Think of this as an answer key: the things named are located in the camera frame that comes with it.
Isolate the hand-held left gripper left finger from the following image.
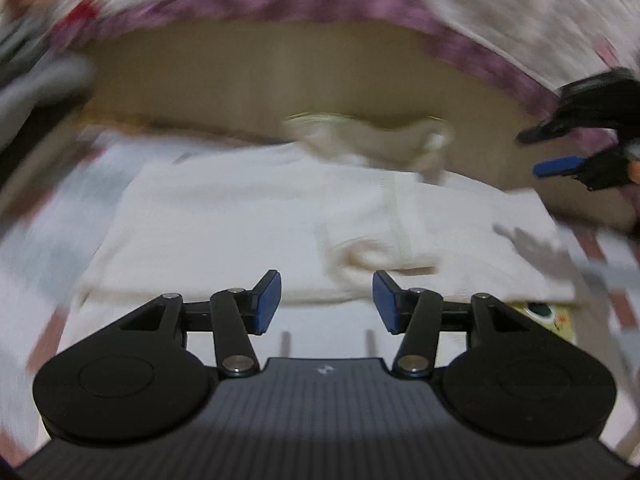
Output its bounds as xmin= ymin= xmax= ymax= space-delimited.
xmin=110 ymin=270 xmax=282 ymax=379

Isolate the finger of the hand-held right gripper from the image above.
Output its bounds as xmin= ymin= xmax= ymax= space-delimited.
xmin=532 ymin=142 xmax=640 ymax=191
xmin=517 ymin=67 xmax=640 ymax=143

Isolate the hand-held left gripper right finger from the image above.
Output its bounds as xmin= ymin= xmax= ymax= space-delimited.
xmin=372 ymin=270 xmax=551 ymax=379

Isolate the white shirt with green trim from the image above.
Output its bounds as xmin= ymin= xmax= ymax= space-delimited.
xmin=70 ymin=112 xmax=583 ymax=361

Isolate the checked pastel rug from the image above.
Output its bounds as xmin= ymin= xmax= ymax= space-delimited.
xmin=0 ymin=125 xmax=640 ymax=461

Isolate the folded grey sweatshirt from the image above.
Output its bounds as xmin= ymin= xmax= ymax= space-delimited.
xmin=0 ymin=55 xmax=98 ymax=161

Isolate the folded light grey garment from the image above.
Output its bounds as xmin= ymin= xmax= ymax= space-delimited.
xmin=0 ymin=15 xmax=53 ymax=63

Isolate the beige bed frame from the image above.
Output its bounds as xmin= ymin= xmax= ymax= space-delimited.
xmin=75 ymin=22 xmax=640 ymax=233

